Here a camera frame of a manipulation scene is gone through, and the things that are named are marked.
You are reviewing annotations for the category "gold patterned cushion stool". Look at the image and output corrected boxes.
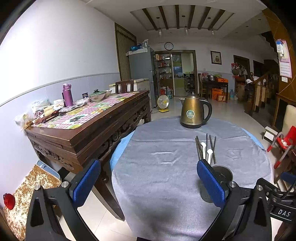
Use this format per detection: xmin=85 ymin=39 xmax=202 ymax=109
xmin=3 ymin=165 xmax=61 ymax=240

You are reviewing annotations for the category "blue water jug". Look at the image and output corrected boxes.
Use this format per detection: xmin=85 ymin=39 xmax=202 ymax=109
xmin=229 ymin=89 xmax=234 ymax=100

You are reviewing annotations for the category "round wall clock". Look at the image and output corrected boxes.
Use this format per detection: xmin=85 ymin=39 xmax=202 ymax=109
xmin=164 ymin=42 xmax=174 ymax=51

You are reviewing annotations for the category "wall calendar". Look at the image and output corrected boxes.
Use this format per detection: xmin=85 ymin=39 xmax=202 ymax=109
xmin=275 ymin=39 xmax=292 ymax=78

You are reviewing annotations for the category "grey towel table cover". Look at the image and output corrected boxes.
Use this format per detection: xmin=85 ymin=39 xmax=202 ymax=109
xmin=111 ymin=117 xmax=273 ymax=240

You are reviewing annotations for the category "dark carved wooden sideboard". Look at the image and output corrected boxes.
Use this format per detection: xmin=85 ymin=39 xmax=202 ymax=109
xmin=24 ymin=90 xmax=152 ymax=221

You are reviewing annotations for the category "gold electric kettle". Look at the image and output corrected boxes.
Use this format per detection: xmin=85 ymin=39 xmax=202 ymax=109
xmin=180 ymin=92 xmax=212 ymax=128

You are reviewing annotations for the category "small electric heater fan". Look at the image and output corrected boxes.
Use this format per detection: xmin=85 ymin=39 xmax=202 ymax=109
xmin=157 ymin=95 xmax=169 ymax=113

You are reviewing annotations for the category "grey refrigerator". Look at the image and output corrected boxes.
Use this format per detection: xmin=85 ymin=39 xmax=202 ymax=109
xmin=126 ymin=47 xmax=159 ymax=108

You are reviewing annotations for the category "ceramic bowl with lid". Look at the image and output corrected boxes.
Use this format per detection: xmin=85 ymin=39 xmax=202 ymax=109
xmin=89 ymin=89 xmax=106 ymax=102

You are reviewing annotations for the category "orange box on table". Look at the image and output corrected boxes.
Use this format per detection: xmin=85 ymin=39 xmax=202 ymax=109
xmin=217 ymin=77 xmax=228 ymax=83

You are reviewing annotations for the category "purple thermos bottle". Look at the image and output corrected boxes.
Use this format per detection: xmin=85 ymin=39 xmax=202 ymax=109
xmin=62 ymin=83 xmax=73 ymax=107

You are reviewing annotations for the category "red round object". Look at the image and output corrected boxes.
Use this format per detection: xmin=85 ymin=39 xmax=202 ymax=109
xmin=3 ymin=193 xmax=16 ymax=210

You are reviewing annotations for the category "grey metal utensil holder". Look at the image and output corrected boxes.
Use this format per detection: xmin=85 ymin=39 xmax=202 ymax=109
xmin=197 ymin=164 xmax=233 ymax=207

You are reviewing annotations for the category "dark wooden side table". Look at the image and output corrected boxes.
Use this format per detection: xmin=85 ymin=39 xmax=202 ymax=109
xmin=202 ymin=80 xmax=229 ymax=103

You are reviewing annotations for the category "checkered pink table runner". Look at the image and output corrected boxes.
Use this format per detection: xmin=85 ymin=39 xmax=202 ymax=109
xmin=33 ymin=91 xmax=139 ymax=130

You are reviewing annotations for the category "framed wall picture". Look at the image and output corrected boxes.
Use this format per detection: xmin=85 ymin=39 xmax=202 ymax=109
xmin=211 ymin=51 xmax=222 ymax=65

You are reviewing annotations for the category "wooden stair railing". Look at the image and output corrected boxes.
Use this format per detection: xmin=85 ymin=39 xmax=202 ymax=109
xmin=244 ymin=72 xmax=270 ymax=116

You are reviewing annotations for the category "white plastic spoon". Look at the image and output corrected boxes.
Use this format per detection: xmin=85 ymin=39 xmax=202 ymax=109
xmin=201 ymin=142 xmax=207 ymax=160
xmin=207 ymin=149 xmax=213 ymax=165

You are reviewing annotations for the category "wooden chair behind sideboard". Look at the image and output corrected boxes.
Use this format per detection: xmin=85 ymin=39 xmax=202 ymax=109
xmin=115 ymin=80 xmax=134 ymax=94

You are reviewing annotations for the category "red plastic child chair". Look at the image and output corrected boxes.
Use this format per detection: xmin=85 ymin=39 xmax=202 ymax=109
xmin=267 ymin=126 xmax=296 ymax=169

